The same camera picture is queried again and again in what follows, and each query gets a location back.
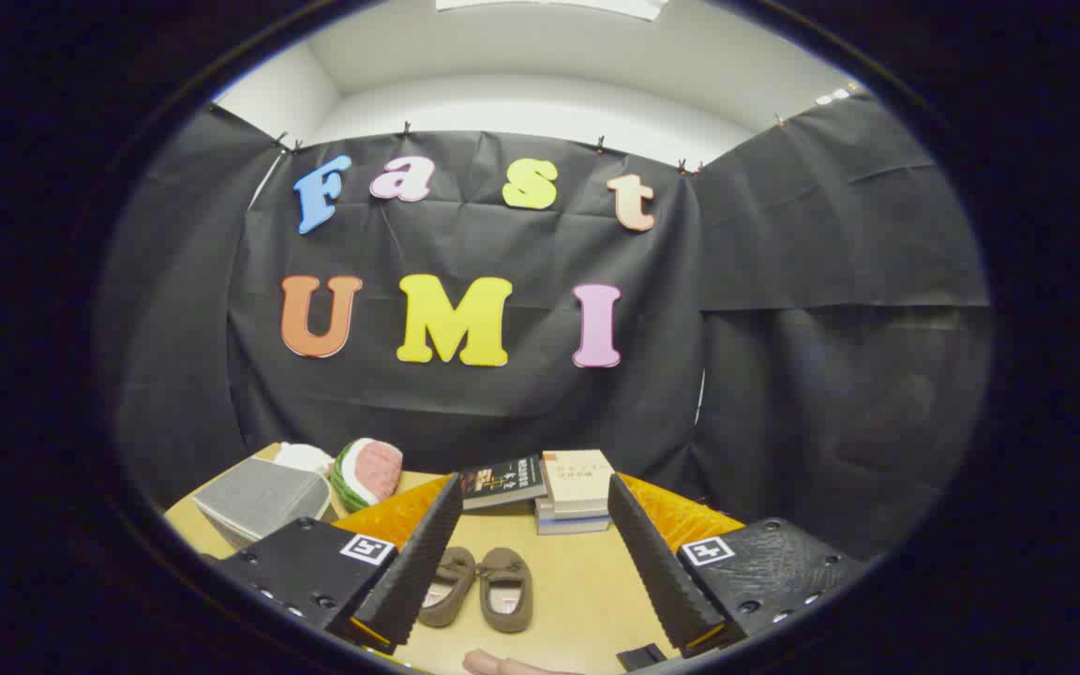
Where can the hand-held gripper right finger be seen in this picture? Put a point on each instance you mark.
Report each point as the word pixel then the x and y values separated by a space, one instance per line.
pixel 657 567

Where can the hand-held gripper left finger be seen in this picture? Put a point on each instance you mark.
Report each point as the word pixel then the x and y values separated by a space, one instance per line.
pixel 413 572

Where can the brown fuzzy shoe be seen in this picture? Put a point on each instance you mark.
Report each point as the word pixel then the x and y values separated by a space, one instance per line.
pixel 507 591
pixel 451 581

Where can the grey fabric storage box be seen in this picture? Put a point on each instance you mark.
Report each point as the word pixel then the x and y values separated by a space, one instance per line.
pixel 263 502

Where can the black table clamp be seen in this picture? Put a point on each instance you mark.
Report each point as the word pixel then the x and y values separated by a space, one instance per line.
pixel 641 657

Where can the blue cover book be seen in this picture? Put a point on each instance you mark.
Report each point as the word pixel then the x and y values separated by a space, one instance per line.
pixel 573 526

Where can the watermelon slice plush toy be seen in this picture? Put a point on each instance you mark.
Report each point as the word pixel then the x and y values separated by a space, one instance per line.
pixel 369 469

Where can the grey cover book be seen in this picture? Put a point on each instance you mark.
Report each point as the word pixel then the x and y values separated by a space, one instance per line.
pixel 559 513

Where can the beige cover book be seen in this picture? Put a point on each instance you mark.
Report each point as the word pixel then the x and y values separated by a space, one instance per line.
pixel 577 478

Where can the black cover book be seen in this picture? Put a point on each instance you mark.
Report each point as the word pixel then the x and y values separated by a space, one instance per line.
pixel 502 480

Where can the white plush toy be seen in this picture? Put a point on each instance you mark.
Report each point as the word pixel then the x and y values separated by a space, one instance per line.
pixel 304 459

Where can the white ceiling light panel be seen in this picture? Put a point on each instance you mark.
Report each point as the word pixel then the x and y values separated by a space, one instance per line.
pixel 549 6

